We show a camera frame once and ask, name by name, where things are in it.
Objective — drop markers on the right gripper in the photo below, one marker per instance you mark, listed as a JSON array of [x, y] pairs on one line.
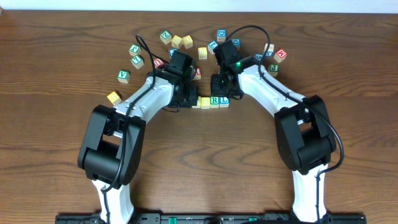
[[218, 86]]

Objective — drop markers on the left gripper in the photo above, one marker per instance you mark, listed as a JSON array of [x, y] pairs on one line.
[[189, 95]]

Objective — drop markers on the yellow C block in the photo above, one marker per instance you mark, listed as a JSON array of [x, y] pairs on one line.
[[198, 104]]

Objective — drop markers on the blue l block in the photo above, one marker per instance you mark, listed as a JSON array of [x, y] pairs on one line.
[[224, 102], [211, 46]]

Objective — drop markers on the yellow O block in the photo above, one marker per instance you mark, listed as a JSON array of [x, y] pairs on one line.
[[205, 102]]

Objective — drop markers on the green R block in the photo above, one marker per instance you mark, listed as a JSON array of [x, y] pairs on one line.
[[214, 102]]

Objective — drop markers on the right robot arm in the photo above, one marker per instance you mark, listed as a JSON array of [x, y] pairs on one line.
[[305, 140]]

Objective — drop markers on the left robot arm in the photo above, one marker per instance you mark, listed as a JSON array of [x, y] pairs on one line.
[[111, 149]]

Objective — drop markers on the red A block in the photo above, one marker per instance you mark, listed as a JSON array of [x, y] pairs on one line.
[[198, 74]]

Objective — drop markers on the yellow S block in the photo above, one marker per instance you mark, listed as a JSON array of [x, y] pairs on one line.
[[202, 53]]

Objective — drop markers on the blue 5 block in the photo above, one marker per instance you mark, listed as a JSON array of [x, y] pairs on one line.
[[258, 56]]

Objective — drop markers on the red U block left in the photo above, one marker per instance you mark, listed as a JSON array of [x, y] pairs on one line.
[[159, 63]]

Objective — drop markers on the blue D block right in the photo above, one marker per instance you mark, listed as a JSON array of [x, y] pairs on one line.
[[236, 43]]

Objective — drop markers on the blue d block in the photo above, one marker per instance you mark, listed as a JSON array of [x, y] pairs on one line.
[[221, 35], [236, 43]]

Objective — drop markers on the blue P block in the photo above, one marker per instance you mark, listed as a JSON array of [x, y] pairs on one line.
[[171, 52]]

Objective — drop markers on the green J block right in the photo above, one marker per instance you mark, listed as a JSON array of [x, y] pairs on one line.
[[273, 70]]

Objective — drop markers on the green j block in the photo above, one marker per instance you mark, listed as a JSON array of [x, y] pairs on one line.
[[273, 70], [135, 50]]

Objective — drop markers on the blue D block top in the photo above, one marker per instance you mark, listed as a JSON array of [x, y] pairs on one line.
[[221, 35]]

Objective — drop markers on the yellow block upper right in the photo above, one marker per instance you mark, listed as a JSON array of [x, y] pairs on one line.
[[187, 41]]

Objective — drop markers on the blue X block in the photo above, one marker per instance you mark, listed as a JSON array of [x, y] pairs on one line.
[[269, 49]]

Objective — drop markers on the yellow block upper left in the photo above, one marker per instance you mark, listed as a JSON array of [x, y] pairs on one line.
[[177, 42]]

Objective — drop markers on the green 7 block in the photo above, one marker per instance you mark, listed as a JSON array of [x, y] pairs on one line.
[[137, 61]]

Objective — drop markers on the red M block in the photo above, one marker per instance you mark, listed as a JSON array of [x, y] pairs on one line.
[[280, 55]]

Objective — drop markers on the green Z block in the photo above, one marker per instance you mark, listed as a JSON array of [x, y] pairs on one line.
[[166, 37]]

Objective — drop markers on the green V block left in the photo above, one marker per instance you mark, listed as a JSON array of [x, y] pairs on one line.
[[123, 76]]

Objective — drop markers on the green J block left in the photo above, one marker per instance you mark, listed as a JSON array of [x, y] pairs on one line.
[[135, 50]]

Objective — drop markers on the yellow G block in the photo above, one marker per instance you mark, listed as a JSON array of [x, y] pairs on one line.
[[115, 97]]

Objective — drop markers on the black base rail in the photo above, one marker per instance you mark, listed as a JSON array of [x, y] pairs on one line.
[[158, 218]]

